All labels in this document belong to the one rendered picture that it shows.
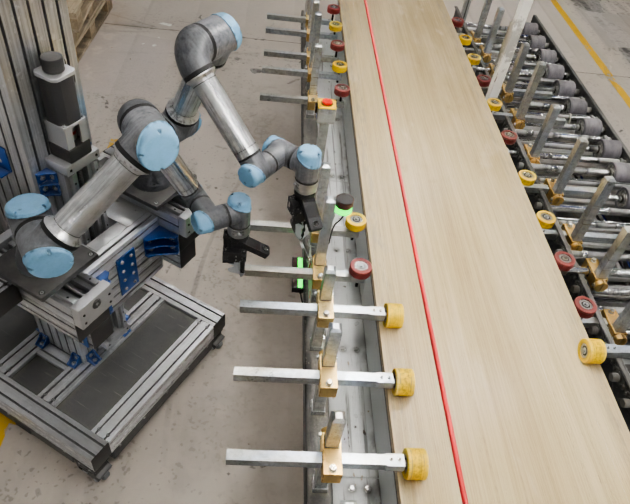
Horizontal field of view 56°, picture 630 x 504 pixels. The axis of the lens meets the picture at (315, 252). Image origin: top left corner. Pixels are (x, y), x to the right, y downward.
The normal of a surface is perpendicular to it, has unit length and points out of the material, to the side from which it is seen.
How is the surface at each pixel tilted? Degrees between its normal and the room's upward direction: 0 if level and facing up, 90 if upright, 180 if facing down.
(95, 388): 0
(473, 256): 0
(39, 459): 0
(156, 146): 85
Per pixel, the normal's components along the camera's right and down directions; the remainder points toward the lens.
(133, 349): 0.11, -0.70
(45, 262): 0.43, 0.73
